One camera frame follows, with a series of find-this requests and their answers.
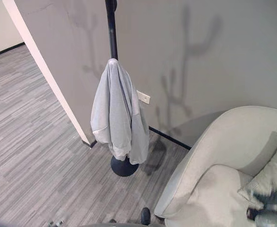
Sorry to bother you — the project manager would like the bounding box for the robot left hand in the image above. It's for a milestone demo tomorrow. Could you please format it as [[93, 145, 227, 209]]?
[[47, 219, 65, 227]]

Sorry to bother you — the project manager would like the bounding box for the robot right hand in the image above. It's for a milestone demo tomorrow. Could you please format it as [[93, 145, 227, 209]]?
[[245, 183, 277, 220]]

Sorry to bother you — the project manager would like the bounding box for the grey sweatshirt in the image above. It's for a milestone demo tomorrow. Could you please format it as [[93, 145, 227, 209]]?
[[90, 58, 150, 166]]

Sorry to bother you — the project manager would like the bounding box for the beige sofa cushion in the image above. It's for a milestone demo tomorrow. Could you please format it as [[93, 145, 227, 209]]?
[[237, 134, 277, 215]]

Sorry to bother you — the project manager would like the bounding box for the beige fabric sofa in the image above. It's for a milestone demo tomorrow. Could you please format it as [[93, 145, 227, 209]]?
[[154, 105, 277, 227]]

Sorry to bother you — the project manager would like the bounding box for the black coat rack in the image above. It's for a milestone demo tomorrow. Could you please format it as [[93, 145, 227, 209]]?
[[104, 0, 140, 178]]

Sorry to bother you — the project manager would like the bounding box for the dark robot foot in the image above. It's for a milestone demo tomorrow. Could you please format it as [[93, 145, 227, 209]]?
[[140, 207, 152, 226]]

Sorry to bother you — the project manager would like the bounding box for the black baseboard strip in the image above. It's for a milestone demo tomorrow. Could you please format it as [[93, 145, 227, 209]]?
[[148, 126, 192, 150]]

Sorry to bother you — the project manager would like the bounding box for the white wall outlet plate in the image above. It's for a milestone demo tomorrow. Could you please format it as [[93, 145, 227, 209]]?
[[136, 90, 151, 105]]

